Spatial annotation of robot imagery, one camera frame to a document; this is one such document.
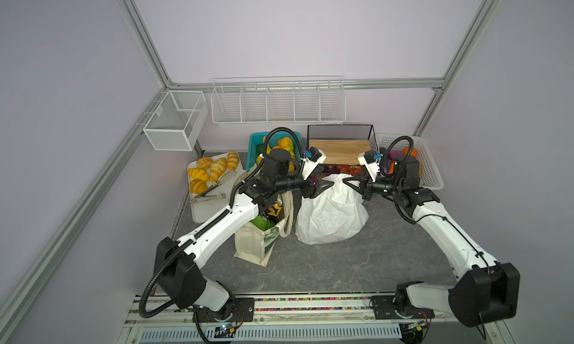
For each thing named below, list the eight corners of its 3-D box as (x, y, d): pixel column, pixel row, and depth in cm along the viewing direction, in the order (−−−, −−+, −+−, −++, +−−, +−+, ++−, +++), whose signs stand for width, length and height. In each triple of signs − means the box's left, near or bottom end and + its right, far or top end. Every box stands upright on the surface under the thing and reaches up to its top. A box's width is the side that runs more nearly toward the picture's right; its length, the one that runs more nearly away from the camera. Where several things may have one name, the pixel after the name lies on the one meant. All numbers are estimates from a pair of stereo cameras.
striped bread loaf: (208, 181, 109) (206, 178, 107) (214, 161, 117) (213, 158, 116) (221, 181, 109) (220, 178, 107) (227, 161, 117) (226, 158, 116)
